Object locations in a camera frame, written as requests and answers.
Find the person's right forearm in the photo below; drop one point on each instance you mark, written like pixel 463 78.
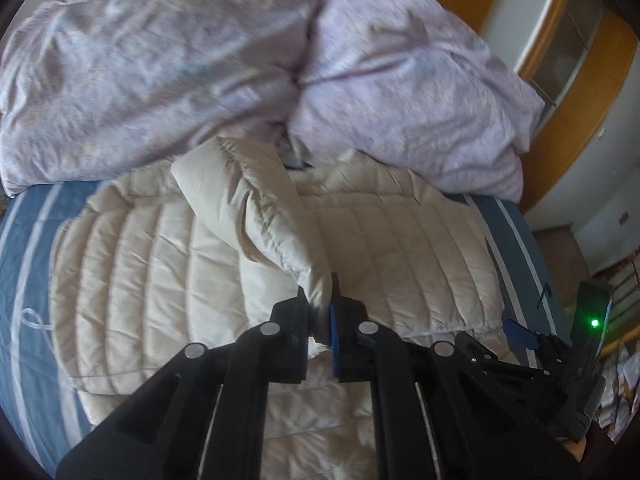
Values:
pixel 600 452

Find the lilac crumpled duvet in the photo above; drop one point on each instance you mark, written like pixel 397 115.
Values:
pixel 150 60

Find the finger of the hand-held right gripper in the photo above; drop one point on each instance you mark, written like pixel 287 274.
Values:
pixel 520 332
pixel 515 382

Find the blue white-striped bed sheet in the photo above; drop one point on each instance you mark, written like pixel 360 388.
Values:
pixel 30 310

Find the wooden wardrobe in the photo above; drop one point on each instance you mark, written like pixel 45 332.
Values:
pixel 595 90

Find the cream puffer jacket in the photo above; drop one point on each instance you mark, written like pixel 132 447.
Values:
pixel 150 260

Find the pile of paper clutter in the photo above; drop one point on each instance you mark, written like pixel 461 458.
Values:
pixel 620 385

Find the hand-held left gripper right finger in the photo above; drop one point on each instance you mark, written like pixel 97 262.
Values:
pixel 336 340

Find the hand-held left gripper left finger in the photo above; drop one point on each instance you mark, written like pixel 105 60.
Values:
pixel 295 340

